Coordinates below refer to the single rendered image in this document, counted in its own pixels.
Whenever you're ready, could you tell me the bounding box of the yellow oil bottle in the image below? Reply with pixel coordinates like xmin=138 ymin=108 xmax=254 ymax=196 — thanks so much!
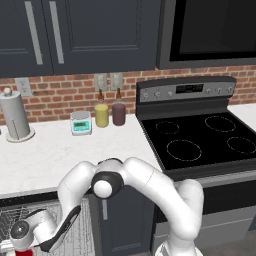
xmin=94 ymin=88 xmax=110 ymax=129

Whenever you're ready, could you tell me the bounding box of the grey paper towel holder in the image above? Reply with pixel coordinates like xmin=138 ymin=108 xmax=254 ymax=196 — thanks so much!
xmin=0 ymin=87 xmax=36 ymax=144

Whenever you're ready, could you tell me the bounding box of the dark red vinegar bottle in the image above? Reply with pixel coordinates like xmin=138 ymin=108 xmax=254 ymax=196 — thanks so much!
xmin=111 ymin=87 xmax=127 ymax=127

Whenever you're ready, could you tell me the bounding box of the dishwasher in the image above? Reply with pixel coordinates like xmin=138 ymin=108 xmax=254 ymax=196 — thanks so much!
xmin=0 ymin=191 xmax=101 ymax=256

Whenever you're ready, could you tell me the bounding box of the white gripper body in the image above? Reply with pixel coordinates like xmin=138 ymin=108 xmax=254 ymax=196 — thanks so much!
xmin=0 ymin=239 xmax=16 ymax=256

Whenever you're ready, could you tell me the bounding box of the dark base cupboard door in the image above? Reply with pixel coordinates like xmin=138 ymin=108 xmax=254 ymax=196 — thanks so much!
xmin=97 ymin=185 xmax=158 ymax=256

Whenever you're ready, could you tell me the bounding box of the grey oven door handle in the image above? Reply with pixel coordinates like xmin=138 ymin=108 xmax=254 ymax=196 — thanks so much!
xmin=173 ymin=169 xmax=256 ymax=190

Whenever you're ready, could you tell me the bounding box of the grey base cupboard handle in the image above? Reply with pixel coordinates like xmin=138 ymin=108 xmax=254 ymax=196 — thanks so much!
xmin=101 ymin=198 xmax=110 ymax=221

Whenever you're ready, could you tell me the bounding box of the grey wall socket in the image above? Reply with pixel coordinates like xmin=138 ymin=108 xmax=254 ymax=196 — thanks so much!
xmin=94 ymin=73 xmax=109 ymax=92
xmin=109 ymin=72 xmax=124 ymax=91

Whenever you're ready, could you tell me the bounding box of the black microwave oven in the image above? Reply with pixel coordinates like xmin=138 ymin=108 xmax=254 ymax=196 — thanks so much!
xmin=156 ymin=0 xmax=256 ymax=70

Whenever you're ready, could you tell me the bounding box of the black stove with hob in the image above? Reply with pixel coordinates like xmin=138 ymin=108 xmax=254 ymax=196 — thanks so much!
xmin=135 ymin=76 xmax=256 ymax=256

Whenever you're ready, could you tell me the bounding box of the white kitchen scale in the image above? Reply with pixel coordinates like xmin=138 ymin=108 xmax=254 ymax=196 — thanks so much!
xmin=69 ymin=110 xmax=93 ymax=136

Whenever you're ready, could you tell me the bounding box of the red block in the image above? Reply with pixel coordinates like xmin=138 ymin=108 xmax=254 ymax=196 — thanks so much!
xmin=14 ymin=248 xmax=35 ymax=256

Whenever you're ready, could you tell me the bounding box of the white wall socket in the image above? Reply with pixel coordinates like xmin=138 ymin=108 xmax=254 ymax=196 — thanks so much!
xmin=14 ymin=77 xmax=33 ymax=97

